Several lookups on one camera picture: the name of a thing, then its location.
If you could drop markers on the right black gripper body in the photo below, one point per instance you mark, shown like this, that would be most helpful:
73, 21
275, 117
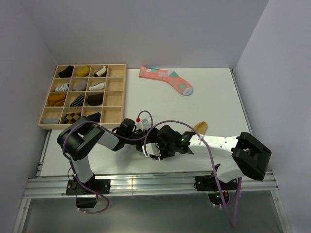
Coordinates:
166, 149

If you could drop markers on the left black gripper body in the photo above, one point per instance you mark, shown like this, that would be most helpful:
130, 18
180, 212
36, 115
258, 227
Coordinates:
140, 134

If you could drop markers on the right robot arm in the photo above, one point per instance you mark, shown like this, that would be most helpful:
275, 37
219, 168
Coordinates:
241, 155

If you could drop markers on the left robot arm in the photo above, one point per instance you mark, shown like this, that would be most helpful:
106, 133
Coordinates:
77, 140

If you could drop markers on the rolled navy sock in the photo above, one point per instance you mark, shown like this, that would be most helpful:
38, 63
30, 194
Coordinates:
95, 117

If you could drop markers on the tan yellow sock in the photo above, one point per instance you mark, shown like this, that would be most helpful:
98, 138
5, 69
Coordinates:
201, 127

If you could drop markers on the rolled dark brown sock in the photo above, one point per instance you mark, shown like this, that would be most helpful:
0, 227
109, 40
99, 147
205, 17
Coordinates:
95, 100

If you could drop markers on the wooden compartment tray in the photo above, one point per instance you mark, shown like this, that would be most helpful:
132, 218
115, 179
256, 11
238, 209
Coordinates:
114, 94

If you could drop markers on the rolled black white striped sock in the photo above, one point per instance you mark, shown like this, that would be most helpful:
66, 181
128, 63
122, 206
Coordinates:
78, 102

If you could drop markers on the rolled brown argyle sock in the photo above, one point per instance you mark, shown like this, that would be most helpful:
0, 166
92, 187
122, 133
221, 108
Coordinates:
71, 118

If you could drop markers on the rolled brown white sock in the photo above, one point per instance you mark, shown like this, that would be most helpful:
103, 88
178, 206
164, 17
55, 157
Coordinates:
101, 72

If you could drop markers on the rolled grey sock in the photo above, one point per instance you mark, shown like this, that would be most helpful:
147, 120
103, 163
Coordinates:
81, 86

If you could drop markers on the pink patterned sock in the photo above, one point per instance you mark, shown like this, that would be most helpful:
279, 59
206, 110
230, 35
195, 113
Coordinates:
168, 76

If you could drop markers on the rolled mustard yellow sock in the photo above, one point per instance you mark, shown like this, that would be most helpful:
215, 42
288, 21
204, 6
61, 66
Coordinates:
83, 72

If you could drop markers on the rolled orange sock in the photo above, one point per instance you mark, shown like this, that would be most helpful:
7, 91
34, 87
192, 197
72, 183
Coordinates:
56, 99

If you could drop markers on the rolled light blue sock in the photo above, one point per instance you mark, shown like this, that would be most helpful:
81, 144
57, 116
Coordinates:
51, 121

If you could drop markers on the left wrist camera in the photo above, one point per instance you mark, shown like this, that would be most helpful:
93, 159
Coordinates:
141, 123

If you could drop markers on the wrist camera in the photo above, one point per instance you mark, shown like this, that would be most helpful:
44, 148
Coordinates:
151, 150
141, 123

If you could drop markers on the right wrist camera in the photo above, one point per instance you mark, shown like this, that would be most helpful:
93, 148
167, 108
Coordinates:
151, 150

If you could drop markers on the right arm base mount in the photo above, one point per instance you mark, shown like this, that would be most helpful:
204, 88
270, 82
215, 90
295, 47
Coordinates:
208, 183

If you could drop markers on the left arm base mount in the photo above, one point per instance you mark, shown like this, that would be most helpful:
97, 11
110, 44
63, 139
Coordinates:
88, 195

